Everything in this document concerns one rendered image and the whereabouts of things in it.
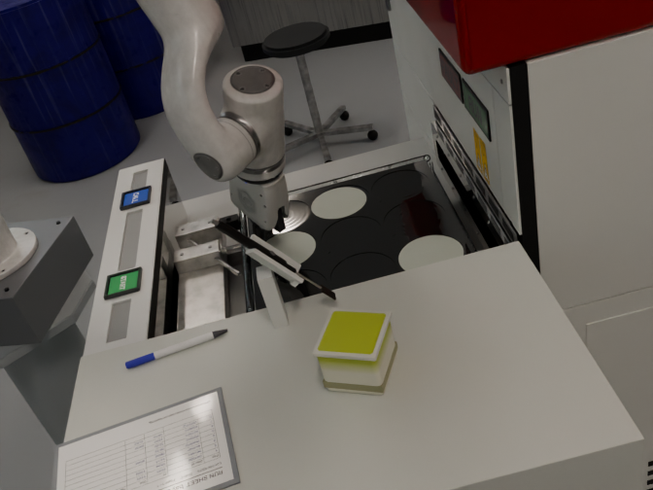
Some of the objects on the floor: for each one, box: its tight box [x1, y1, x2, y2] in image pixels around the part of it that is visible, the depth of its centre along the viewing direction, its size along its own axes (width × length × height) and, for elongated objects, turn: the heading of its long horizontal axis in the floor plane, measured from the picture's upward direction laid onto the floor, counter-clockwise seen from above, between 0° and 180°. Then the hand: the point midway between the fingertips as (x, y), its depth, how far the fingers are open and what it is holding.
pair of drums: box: [0, 0, 164, 183], centre depth 387 cm, size 74×120×88 cm, turn 10°
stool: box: [261, 21, 378, 163], centre depth 324 cm, size 49×51×54 cm
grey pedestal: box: [0, 270, 96, 445], centre depth 168 cm, size 51×44×82 cm
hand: (262, 229), depth 124 cm, fingers closed
